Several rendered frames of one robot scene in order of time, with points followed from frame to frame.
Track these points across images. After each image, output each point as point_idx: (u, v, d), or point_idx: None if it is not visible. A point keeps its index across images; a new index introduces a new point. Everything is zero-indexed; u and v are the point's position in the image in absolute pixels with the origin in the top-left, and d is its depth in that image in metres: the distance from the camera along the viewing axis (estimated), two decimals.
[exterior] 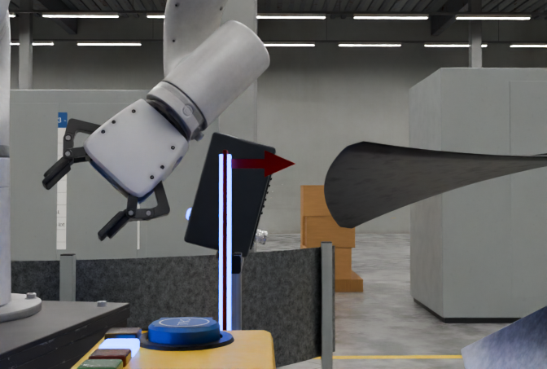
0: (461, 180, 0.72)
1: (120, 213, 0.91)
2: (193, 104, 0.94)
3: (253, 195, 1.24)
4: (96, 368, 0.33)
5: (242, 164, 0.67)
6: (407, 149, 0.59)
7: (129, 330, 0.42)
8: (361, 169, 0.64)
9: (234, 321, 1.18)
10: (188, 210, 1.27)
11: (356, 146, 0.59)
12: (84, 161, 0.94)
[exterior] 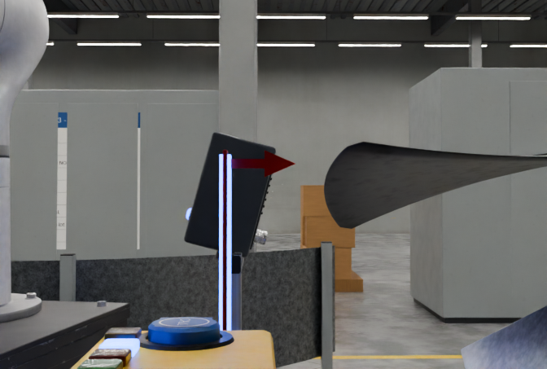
0: (461, 180, 0.72)
1: None
2: None
3: (253, 195, 1.24)
4: (96, 368, 0.33)
5: (242, 164, 0.67)
6: (407, 149, 0.59)
7: (129, 330, 0.42)
8: (361, 169, 0.64)
9: (234, 321, 1.18)
10: (188, 210, 1.27)
11: (356, 146, 0.59)
12: None
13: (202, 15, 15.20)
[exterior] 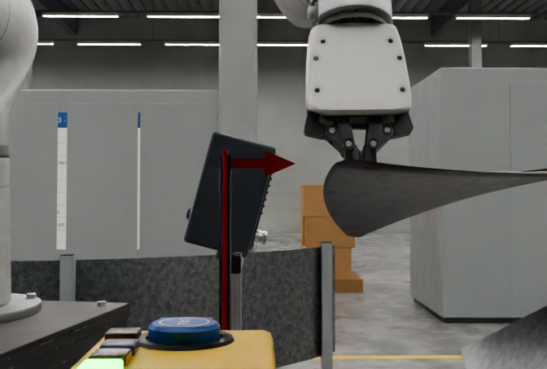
0: (461, 193, 0.74)
1: None
2: None
3: (253, 195, 1.24)
4: (96, 368, 0.33)
5: (242, 164, 0.67)
6: (393, 166, 0.62)
7: (129, 330, 0.42)
8: (355, 183, 0.67)
9: (234, 321, 1.18)
10: (188, 210, 1.27)
11: (344, 162, 0.61)
12: (368, 125, 0.73)
13: (202, 15, 15.20)
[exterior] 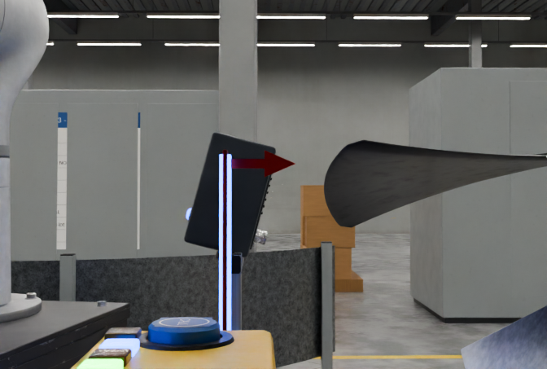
0: None
1: None
2: None
3: (253, 195, 1.24)
4: (96, 368, 0.33)
5: (242, 164, 0.67)
6: None
7: (129, 330, 0.42)
8: None
9: (234, 321, 1.18)
10: (188, 210, 1.27)
11: None
12: None
13: (202, 15, 15.20)
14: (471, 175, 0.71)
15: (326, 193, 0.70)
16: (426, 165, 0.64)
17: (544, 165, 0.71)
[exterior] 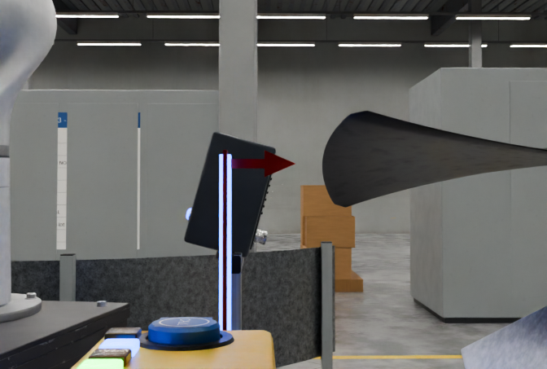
0: None
1: None
2: None
3: (253, 195, 1.24)
4: (96, 368, 0.33)
5: (242, 164, 0.67)
6: None
7: (129, 330, 0.42)
8: None
9: (234, 321, 1.18)
10: (188, 210, 1.27)
11: None
12: None
13: (202, 15, 15.20)
14: (470, 165, 0.71)
15: (325, 166, 0.70)
16: (426, 147, 0.64)
17: (544, 164, 0.71)
